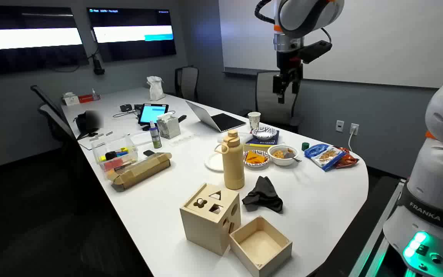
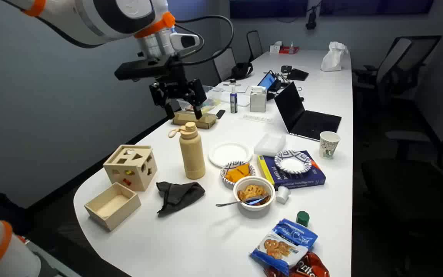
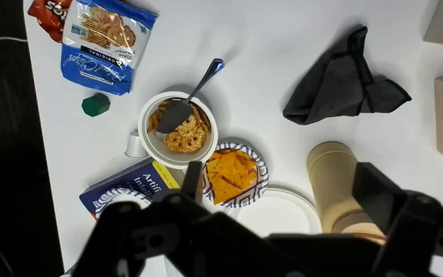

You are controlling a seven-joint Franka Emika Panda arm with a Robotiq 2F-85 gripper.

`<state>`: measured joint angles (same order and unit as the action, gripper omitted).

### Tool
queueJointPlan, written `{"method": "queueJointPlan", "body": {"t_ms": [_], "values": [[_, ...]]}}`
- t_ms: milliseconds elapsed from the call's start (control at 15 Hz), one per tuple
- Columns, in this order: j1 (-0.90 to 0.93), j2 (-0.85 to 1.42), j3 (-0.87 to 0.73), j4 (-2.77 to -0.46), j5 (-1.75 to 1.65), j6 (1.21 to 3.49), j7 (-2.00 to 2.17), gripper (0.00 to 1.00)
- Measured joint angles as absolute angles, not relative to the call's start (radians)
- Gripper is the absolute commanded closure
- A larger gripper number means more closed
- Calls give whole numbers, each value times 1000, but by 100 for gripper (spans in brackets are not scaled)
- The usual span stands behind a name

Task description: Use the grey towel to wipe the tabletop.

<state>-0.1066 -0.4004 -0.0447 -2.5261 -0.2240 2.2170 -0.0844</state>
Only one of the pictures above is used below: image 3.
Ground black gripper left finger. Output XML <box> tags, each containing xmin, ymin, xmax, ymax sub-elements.
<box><xmin>181</xmin><ymin>161</ymin><xmax>203</xmax><ymax>201</ymax></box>

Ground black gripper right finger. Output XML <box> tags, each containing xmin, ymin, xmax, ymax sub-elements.
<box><xmin>352</xmin><ymin>161</ymin><xmax>417</xmax><ymax>234</ymax></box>

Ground dark grey towel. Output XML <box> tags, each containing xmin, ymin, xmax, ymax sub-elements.
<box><xmin>283</xmin><ymin>26</ymin><xmax>411</xmax><ymax>125</ymax></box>

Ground patterned plate with orange chips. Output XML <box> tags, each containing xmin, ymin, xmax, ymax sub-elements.
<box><xmin>203</xmin><ymin>140</ymin><xmax>269</xmax><ymax>209</ymax></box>

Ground white bowl of crackers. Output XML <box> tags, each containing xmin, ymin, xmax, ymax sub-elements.
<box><xmin>138</xmin><ymin>91</ymin><xmax>218</xmax><ymax>169</ymax></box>

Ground small white cup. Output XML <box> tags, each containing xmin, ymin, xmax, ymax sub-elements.
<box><xmin>125</xmin><ymin>129</ymin><xmax>146</xmax><ymax>158</ymax></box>

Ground tan water bottle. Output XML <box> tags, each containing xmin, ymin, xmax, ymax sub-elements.
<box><xmin>306</xmin><ymin>141</ymin><xmax>386</xmax><ymax>245</ymax></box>

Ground empty patterned paper plate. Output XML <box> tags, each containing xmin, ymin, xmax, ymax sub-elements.
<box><xmin>94</xmin><ymin>188</ymin><xmax>151</xmax><ymax>217</ymax></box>

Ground plain white plate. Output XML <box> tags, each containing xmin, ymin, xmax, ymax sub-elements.
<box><xmin>232</xmin><ymin>186</ymin><xmax>321</xmax><ymax>237</ymax></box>

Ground green bottle cap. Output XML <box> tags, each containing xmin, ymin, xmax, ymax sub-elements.
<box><xmin>81</xmin><ymin>94</ymin><xmax>111</xmax><ymax>117</ymax></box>

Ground blue cracker bag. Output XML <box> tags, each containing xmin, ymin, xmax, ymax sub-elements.
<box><xmin>60</xmin><ymin>0</ymin><xmax>157</xmax><ymax>95</ymax></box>

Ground red chip bag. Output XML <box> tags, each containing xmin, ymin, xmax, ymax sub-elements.
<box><xmin>28</xmin><ymin>0</ymin><xmax>72</xmax><ymax>43</ymax></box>

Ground blue handled spoon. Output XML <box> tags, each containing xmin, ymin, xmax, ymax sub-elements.
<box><xmin>157</xmin><ymin>58</ymin><xmax>224</xmax><ymax>134</ymax></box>

